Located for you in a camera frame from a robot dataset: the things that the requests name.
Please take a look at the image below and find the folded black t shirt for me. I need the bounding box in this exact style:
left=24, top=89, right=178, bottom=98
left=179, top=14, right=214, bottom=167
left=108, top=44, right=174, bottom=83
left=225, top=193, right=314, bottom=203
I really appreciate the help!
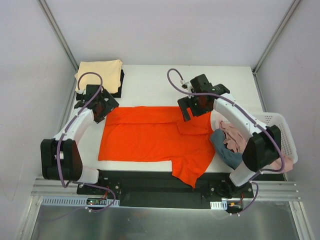
left=75, top=69, right=125, bottom=98

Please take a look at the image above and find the pink t shirt in basket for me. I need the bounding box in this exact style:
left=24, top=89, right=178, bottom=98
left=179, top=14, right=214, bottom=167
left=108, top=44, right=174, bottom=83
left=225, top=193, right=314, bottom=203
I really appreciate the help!
left=218, top=120, right=294, bottom=173

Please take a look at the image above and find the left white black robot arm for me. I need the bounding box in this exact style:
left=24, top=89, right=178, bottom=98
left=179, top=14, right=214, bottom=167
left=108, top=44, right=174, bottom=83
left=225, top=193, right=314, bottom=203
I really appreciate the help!
left=40, top=84, right=119, bottom=195

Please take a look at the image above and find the orange t shirt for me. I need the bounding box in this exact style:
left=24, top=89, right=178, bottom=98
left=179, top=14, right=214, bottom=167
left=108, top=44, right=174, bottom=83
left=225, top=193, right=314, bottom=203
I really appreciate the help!
left=98, top=106, right=216, bottom=188

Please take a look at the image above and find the left white cable duct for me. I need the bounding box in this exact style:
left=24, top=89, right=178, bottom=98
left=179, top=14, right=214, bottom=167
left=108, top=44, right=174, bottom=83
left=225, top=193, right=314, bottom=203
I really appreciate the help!
left=42, top=196, right=120, bottom=208

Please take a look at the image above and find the aluminium frame post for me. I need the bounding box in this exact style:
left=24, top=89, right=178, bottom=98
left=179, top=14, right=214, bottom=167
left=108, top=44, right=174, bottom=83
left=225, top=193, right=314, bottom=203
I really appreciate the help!
left=252, top=0, right=303, bottom=76
left=37, top=0, right=79, bottom=71

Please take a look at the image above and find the aluminium rail front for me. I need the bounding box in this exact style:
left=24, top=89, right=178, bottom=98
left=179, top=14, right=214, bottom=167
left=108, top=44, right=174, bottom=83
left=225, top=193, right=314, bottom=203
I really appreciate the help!
left=31, top=176, right=301, bottom=201

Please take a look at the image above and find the left aluminium frame post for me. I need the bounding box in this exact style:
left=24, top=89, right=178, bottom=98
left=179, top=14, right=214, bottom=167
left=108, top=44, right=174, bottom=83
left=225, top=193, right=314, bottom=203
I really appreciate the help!
left=37, top=0, right=79, bottom=71

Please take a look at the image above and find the right aluminium frame post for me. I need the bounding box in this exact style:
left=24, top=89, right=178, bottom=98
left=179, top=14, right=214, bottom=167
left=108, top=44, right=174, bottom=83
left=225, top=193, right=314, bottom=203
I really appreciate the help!
left=252, top=0, right=303, bottom=76

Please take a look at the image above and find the blue grey t shirt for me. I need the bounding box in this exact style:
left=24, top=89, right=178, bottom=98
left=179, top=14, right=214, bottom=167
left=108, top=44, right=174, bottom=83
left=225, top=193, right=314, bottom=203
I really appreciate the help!
left=210, top=129, right=243, bottom=170

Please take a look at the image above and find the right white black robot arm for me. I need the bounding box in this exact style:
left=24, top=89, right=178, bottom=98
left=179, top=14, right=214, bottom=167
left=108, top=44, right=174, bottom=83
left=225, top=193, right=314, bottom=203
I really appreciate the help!
left=175, top=74, right=285, bottom=198

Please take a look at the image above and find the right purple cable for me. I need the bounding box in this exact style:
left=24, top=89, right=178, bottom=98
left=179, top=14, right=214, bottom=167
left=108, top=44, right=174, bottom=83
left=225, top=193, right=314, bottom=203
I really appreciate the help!
left=166, top=68, right=285, bottom=217

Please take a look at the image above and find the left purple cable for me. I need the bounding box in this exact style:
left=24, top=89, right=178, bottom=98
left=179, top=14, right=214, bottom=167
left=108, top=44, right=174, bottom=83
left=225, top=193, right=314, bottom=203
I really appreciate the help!
left=56, top=71, right=116, bottom=214

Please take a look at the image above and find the purple cable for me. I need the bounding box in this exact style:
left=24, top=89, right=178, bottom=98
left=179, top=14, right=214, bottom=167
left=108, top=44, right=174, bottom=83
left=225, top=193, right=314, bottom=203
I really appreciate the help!
left=166, top=68, right=285, bottom=217
left=56, top=71, right=116, bottom=214

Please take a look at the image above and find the white cable duct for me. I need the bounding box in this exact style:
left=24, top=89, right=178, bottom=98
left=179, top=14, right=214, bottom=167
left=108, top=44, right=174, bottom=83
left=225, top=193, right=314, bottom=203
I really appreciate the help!
left=210, top=200, right=228, bottom=211
left=42, top=196, right=120, bottom=208

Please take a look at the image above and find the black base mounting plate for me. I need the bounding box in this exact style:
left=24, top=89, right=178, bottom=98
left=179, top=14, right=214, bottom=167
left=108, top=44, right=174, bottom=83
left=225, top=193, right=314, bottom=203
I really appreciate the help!
left=76, top=170, right=254, bottom=209

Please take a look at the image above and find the folded cream t shirt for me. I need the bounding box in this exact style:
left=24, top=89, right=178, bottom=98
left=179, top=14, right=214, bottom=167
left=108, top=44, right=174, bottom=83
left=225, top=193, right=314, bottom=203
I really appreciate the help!
left=75, top=59, right=123, bottom=94

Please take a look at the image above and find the white plastic laundry basket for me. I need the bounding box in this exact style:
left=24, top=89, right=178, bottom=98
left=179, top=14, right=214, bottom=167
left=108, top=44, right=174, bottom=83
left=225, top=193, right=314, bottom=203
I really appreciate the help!
left=209, top=111, right=299, bottom=173

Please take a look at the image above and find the right white cable duct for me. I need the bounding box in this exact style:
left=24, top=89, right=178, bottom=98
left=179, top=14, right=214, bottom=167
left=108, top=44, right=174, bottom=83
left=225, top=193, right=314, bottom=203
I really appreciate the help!
left=210, top=200, right=228, bottom=211

